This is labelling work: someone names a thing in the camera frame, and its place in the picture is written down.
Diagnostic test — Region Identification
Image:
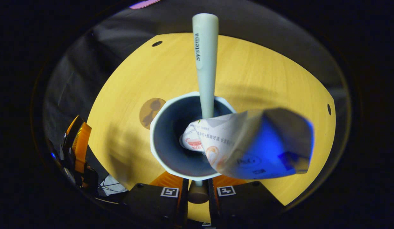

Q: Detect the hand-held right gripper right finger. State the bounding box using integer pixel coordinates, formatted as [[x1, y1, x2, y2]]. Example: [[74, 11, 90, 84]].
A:
[[208, 174, 283, 229]]

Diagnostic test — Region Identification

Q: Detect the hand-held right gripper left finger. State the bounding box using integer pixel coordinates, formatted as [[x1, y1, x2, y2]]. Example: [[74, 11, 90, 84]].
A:
[[122, 172, 189, 229]]

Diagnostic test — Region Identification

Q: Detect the white toothpaste tube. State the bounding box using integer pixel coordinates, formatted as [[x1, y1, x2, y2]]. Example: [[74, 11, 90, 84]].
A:
[[179, 108, 314, 180]]

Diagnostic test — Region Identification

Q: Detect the pale cup with wooden handle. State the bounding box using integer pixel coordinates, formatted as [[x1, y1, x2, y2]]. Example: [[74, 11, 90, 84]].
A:
[[150, 92, 237, 204]]

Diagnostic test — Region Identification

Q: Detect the round brown coaster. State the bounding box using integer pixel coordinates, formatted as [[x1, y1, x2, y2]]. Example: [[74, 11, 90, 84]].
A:
[[139, 98, 167, 130]]

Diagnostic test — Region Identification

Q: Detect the pale green toothbrush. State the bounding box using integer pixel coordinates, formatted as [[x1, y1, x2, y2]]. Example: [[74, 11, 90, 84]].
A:
[[192, 13, 219, 120]]

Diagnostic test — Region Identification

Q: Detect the wooden desktop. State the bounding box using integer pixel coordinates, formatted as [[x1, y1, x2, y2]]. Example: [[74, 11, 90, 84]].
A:
[[87, 33, 336, 223]]

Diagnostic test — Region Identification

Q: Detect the black backdrop cloth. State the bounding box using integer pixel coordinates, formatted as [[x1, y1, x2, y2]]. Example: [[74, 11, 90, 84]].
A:
[[43, 0, 351, 178]]

